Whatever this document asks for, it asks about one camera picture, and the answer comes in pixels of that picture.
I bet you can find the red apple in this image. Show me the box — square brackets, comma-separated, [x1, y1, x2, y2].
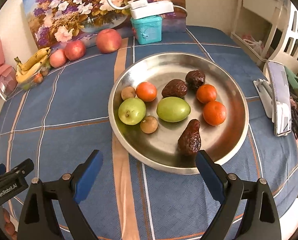
[64, 40, 86, 61]
[96, 29, 122, 54]

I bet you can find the white phone stand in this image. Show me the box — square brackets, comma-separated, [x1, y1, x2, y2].
[253, 79, 273, 121]

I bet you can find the small green jujube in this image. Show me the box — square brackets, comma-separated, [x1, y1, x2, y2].
[118, 98, 146, 126]

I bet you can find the white chair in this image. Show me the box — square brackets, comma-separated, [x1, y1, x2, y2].
[230, 0, 298, 74]

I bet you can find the brown longan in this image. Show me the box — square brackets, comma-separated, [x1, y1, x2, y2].
[140, 115, 158, 134]
[121, 86, 136, 101]

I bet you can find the teal house-shaped box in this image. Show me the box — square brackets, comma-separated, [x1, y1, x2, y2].
[130, 15, 163, 45]

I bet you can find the silver metal plate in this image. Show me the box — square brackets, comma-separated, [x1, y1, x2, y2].
[108, 52, 249, 174]

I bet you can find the pink apple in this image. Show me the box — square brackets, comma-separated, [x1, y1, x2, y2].
[49, 49, 67, 68]

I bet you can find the large green jujube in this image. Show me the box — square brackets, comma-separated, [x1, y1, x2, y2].
[157, 96, 191, 123]

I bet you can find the yellow banana bunch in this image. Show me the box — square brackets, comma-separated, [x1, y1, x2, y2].
[14, 47, 51, 83]

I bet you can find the dark red date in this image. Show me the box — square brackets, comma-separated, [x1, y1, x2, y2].
[161, 79, 188, 98]
[178, 119, 201, 155]

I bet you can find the smartphone on stand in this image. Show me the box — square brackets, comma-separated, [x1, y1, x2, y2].
[267, 60, 291, 137]

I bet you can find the blue plaid tablecloth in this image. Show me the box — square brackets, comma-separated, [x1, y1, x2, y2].
[0, 26, 298, 239]

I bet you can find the orange tangerine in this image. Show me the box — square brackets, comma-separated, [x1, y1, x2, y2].
[136, 81, 157, 102]
[203, 101, 227, 126]
[196, 84, 217, 104]

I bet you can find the white power strip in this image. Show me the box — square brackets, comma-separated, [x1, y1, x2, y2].
[128, 0, 174, 20]

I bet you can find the person's left hand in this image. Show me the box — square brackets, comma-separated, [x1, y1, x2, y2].
[3, 208, 17, 240]

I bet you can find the clear plastic fruit tray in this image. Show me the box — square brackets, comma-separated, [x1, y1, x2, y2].
[17, 59, 51, 91]

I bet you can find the flower painting canvas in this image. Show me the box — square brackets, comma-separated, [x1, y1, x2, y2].
[22, 0, 186, 49]

